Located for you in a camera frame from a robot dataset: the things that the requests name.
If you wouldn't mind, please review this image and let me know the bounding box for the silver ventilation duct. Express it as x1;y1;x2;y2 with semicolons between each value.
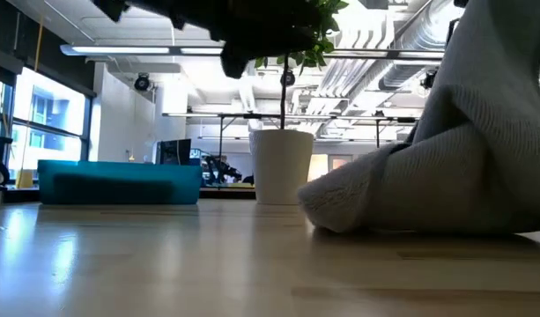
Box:
378;0;458;92

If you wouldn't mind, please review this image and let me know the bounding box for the grey microfiber towel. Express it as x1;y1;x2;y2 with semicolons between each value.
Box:
298;0;540;234

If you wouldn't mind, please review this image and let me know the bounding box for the long ceiling light strip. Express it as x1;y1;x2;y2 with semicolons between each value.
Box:
322;48;447;61
60;43;225;57

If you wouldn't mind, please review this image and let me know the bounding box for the teal plastic bin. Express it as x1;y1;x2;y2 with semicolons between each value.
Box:
36;158;203;206

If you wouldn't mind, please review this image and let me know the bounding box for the black ceiling camera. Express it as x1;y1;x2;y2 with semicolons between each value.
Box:
421;68;439;90

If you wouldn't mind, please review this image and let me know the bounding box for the black computer monitor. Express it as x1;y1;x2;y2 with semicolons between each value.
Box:
154;138;193;166

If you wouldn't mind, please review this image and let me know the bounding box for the yellow box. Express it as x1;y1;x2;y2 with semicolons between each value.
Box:
16;169;34;189

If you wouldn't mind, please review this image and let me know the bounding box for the large window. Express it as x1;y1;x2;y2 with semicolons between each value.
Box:
0;65;92;188

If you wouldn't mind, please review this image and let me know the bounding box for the green plant in white pot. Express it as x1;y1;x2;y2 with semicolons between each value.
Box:
249;0;350;206

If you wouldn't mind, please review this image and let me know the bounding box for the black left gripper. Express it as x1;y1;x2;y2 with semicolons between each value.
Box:
172;0;323;80

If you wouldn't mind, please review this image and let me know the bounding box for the black metal rack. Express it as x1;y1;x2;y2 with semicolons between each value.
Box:
374;116;418;149

